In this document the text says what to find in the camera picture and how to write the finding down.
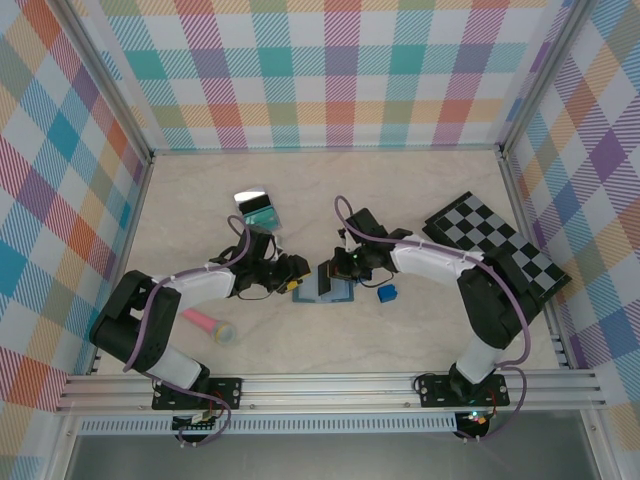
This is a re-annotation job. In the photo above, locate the black credit card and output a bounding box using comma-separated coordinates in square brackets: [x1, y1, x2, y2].
[316, 260, 336, 297]
[238, 195, 275, 214]

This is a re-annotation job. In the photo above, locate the blue-grey card holder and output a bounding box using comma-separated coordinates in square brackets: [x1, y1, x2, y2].
[291, 272, 357, 306]

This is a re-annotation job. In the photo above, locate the teal striped card packet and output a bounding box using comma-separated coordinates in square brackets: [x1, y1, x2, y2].
[243, 208, 280, 227]

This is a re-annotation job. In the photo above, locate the silver credit card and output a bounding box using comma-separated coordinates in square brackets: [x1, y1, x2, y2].
[232, 182, 270, 202]

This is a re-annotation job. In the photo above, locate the pink toy microphone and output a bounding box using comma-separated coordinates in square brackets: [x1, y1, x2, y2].
[175, 305, 239, 346]

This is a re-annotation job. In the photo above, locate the black grey chessboard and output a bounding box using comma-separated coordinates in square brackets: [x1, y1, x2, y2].
[422, 191, 572, 301]

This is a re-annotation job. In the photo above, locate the aluminium mounting rail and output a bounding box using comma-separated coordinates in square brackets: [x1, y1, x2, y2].
[54, 368, 609, 414]

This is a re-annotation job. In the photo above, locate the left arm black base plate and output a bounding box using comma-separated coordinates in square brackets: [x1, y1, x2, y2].
[151, 377, 245, 412]

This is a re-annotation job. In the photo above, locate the slotted grey cable duct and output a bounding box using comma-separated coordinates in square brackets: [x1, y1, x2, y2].
[77, 417, 464, 436]

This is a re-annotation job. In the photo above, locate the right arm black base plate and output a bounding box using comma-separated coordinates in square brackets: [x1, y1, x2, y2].
[414, 373, 511, 409]

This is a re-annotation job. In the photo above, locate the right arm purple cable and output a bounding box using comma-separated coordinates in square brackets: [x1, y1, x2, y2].
[333, 195, 532, 444]

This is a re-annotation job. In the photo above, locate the aluminium frame post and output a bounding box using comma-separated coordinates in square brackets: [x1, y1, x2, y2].
[58, 0, 154, 164]
[499, 0, 597, 156]

